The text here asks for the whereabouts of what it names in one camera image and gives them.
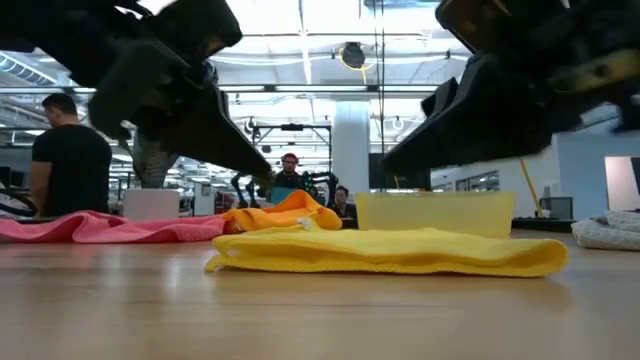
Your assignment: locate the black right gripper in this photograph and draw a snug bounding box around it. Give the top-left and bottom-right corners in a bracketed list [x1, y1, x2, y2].
[382, 9, 640, 176]

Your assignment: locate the black display screen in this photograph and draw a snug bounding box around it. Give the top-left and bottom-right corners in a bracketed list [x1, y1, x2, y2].
[368, 152, 432, 192]

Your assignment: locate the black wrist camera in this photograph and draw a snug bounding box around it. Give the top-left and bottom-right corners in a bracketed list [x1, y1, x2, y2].
[434, 0, 571, 54]
[144, 0, 245, 67]

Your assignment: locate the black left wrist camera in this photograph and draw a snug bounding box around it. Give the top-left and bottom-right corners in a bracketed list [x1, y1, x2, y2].
[144, 0, 245, 67]

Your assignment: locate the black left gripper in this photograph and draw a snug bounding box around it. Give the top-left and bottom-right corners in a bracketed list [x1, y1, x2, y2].
[0, 7, 201, 141]

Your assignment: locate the white square pillar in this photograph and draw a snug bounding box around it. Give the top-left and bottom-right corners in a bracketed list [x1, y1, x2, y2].
[332, 99, 371, 196]

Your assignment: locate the snake plant in white pot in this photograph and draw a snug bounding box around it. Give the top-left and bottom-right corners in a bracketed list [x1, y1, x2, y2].
[122, 119, 181, 222]

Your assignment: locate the grey microfiber towel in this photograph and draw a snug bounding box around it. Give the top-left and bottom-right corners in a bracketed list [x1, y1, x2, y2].
[571, 209, 640, 251]

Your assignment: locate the round black ceiling lamp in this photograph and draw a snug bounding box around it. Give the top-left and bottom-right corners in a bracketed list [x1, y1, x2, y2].
[342, 41, 366, 70]

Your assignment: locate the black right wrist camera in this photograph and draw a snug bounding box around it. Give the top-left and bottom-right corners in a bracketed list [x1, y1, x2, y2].
[434, 0, 571, 54]

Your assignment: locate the small dark monitor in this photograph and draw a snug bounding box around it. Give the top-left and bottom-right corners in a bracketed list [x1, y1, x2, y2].
[538, 196, 575, 220]

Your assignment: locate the person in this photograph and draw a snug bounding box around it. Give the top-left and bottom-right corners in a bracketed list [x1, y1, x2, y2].
[273, 152, 305, 190]
[329, 185, 359, 230]
[29, 93, 114, 219]

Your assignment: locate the yellow translucent plastic bin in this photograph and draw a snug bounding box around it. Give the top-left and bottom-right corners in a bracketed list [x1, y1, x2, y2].
[354, 191, 516, 240]

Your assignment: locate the orange microfiber towel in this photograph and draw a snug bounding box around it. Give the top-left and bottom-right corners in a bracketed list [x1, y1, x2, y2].
[222, 189, 344, 235]

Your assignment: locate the yellow microfiber towel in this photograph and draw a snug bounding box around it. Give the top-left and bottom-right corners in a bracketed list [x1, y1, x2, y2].
[204, 224, 570, 279]

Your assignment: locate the pink microfiber towel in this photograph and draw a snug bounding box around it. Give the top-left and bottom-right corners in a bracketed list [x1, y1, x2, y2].
[0, 209, 226, 245]

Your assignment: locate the black looped cable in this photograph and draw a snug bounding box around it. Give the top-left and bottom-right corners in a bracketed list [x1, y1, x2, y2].
[0, 187, 39, 217]

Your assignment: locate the yellow cable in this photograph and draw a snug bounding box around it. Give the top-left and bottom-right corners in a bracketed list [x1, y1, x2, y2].
[519, 158, 545, 219]

